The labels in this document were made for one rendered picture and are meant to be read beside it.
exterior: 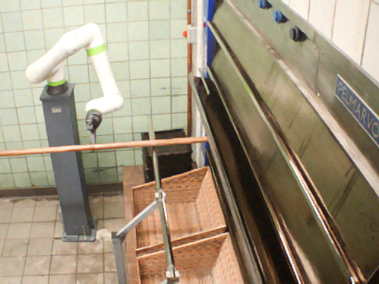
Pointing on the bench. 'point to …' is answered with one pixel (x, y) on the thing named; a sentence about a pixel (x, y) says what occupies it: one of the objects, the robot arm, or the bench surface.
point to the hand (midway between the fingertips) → (90, 140)
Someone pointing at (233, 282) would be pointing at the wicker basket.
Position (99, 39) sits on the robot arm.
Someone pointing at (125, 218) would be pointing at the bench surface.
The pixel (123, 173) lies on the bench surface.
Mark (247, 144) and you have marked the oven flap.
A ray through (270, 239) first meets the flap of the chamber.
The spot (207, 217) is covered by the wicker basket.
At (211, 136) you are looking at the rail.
